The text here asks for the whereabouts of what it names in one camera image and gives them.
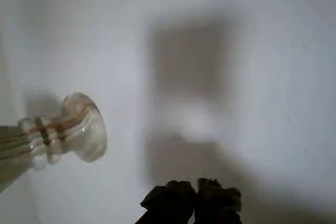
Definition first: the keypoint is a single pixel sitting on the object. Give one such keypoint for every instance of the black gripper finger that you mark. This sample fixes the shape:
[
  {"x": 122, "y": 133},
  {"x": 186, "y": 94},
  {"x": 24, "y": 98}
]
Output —
[
  {"x": 218, "y": 203},
  {"x": 168, "y": 203}
]

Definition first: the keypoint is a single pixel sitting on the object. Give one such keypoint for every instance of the marbled onyx stone vase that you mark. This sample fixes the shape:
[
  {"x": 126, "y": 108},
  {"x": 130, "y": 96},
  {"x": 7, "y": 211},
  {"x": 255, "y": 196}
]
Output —
[{"x": 78, "y": 132}]

